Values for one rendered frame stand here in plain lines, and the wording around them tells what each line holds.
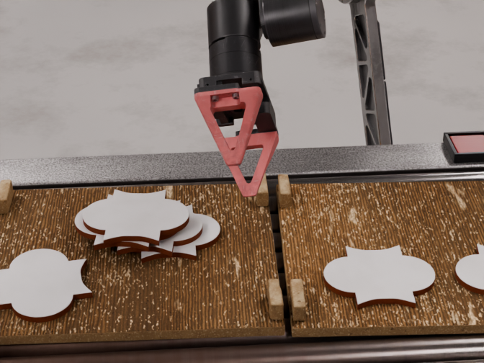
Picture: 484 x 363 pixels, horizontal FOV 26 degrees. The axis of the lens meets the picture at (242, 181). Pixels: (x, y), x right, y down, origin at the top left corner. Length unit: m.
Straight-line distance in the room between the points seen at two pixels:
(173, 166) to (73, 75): 2.44
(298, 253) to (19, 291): 0.39
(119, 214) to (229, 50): 0.46
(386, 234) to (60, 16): 3.30
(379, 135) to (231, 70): 1.61
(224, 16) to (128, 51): 3.19
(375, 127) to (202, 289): 1.38
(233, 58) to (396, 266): 0.47
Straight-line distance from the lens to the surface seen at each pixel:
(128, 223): 1.49
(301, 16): 1.12
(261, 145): 1.16
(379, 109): 2.69
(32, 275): 1.46
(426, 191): 1.65
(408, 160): 1.77
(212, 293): 1.42
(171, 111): 3.84
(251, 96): 1.05
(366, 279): 1.43
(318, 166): 1.73
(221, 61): 1.12
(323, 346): 1.36
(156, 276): 1.45
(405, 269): 1.46
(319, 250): 1.50
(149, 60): 4.23
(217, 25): 1.14
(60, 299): 1.41
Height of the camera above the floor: 1.81
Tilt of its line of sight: 32 degrees down
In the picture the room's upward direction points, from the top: straight up
